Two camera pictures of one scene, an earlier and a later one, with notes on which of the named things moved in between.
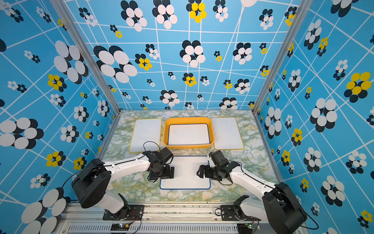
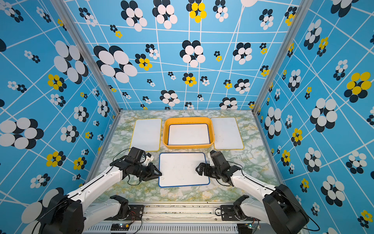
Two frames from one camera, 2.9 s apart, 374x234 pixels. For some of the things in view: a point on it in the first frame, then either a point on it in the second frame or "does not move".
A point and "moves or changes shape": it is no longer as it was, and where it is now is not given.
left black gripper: (169, 175) to (153, 169)
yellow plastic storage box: (169, 121) does not move
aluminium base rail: (158, 219) does not move
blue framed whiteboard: (188, 134) does not move
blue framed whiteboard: (185, 168) moves or changes shape
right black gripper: (201, 168) does not move
